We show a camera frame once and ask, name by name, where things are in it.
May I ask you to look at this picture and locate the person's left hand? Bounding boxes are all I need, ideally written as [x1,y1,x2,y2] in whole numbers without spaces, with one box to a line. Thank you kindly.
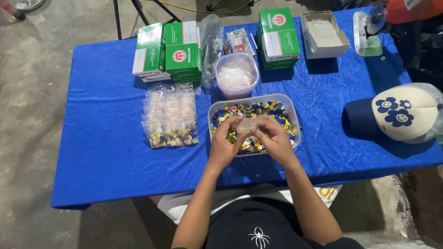
[207,116,250,170]

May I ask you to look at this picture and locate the person's right hand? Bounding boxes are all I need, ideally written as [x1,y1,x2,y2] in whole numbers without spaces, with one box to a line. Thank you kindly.
[254,115,299,167]

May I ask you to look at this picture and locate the small clear plastic bag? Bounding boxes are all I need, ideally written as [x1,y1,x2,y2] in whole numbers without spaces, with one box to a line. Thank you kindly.
[237,118,261,136]

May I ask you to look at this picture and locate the rectangular clear plastic container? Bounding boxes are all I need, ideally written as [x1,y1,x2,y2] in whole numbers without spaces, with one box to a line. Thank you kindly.
[208,93,302,158]

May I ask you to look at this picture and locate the heap of colourful buttons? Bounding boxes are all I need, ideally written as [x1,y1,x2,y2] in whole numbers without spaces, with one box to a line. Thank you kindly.
[211,101,297,155]

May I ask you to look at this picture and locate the rows of filled button bags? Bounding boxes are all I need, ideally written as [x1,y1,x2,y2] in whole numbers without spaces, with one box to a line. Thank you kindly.
[141,82,201,149]

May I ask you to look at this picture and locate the stack of empty zip bags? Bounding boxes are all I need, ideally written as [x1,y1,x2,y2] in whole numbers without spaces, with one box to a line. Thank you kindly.
[218,64,255,90]

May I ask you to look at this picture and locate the white shirt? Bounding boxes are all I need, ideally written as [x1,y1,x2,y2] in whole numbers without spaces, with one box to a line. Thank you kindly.
[157,184,344,225]

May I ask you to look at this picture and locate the tall clear plastic tub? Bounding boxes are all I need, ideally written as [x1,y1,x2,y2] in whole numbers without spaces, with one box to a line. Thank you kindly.
[213,53,260,100]

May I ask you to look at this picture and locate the black shorts with spider print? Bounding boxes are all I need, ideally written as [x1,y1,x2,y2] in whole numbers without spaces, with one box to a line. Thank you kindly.
[204,196,365,249]

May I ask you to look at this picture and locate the long clear plastic bag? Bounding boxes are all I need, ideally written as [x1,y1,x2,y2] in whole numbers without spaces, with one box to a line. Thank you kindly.
[200,14,225,88]

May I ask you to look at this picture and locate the silver packet with red label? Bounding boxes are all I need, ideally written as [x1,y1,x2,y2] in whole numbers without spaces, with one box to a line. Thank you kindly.
[224,27,258,56]

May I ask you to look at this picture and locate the blue tablecloth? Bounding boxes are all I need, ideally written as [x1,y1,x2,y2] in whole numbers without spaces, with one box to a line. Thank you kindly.
[51,6,443,210]

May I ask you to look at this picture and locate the open white cardboard box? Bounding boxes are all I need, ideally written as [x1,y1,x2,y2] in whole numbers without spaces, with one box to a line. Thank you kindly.
[300,11,351,60]

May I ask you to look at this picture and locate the clear bag in white box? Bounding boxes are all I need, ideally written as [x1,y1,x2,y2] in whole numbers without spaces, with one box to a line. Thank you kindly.
[311,19,337,39]

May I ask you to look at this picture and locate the cream navy flower cap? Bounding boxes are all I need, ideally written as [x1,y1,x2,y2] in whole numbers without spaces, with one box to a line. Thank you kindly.
[341,83,443,144]

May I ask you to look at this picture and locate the white green metal base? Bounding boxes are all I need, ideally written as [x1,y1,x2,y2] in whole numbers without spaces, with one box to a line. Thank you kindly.
[353,11,384,57]

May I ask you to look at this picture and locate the black metal stand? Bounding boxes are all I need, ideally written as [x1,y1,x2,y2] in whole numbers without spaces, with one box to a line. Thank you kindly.
[113,0,183,41]

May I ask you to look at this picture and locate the black plastic bags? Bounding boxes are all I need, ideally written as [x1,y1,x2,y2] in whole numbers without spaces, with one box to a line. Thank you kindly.
[390,14,443,84]

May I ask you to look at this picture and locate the metal bowl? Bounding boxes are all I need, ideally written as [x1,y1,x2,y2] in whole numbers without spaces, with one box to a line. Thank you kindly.
[12,0,46,11]

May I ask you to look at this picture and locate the clear plastic bottle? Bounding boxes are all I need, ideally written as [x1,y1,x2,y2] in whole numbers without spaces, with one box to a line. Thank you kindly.
[0,3,27,24]

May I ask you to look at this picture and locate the yellow cable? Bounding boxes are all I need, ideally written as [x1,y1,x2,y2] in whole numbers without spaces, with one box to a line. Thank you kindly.
[152,0,256,15]

